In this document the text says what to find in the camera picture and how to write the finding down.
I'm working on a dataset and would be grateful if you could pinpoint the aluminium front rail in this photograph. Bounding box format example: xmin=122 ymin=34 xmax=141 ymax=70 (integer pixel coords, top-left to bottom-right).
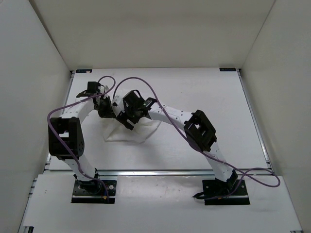
xmin=43 ymin=169 xmax=271 ymax=176

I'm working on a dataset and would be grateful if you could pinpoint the white skirt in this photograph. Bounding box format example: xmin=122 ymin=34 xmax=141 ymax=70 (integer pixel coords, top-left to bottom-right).
xmin=102 ymin=118 xmax=161 ymax=143

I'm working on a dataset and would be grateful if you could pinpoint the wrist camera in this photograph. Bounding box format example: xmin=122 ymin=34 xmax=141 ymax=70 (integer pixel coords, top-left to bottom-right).
xmin=142 ymin=97 xmax=157 ymax=111
xmin=76 ymin=90 xmax=98 ymax=98

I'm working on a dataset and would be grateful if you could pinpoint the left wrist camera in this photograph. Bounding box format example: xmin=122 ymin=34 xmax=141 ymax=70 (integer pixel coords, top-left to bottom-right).
xmin=76 ymin=90 xmax=98 ymax=98

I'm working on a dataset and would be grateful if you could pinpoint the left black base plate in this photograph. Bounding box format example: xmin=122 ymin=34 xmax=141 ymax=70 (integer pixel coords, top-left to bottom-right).
xmin=71 ymin=180 xmax=117 ymax=204

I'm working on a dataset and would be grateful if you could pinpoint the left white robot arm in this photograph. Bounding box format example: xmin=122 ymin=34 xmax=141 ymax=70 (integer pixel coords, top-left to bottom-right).
xmin=48 ymin=82 xmax=115 ymax=193

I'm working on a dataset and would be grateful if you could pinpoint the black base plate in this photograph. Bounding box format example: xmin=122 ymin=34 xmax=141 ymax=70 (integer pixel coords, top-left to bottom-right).
xmin=193 ymin=179 xmax=250 ymax=206
xmin=71 ymin=180 xmax=117 ymax=204

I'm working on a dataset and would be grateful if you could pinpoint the right blue corner label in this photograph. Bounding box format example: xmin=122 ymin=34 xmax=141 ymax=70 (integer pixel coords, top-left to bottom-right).
xmin=219 ymin=67 xmax=236 ymax=72

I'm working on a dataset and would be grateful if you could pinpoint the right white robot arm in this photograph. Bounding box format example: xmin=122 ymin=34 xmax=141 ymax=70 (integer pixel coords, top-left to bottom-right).
xmin=112 ymin=90 xmax=238 ymax=195

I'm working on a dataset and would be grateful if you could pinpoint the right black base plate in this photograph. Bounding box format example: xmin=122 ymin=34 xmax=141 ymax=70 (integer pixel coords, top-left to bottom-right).
xmin=193 ymin=179 xmax=250 ymax=206

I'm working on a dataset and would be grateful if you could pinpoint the left blue corner label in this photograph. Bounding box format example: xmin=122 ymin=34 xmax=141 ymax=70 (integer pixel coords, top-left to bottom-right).
xmin=75 ymin=69 xmax=92 ymax=73

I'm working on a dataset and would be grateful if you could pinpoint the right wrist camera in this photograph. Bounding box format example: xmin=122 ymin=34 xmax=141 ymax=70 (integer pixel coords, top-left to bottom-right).
xmin=142 ymin=97 xmax=157 ymax=111

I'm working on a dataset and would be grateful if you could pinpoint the blue corner label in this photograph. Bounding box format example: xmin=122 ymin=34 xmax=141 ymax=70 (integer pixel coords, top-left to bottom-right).
xmin=75 ymin=69 xmax=92 ymax=73
xmin=219 ymin=67 xmax=236 ymax=72

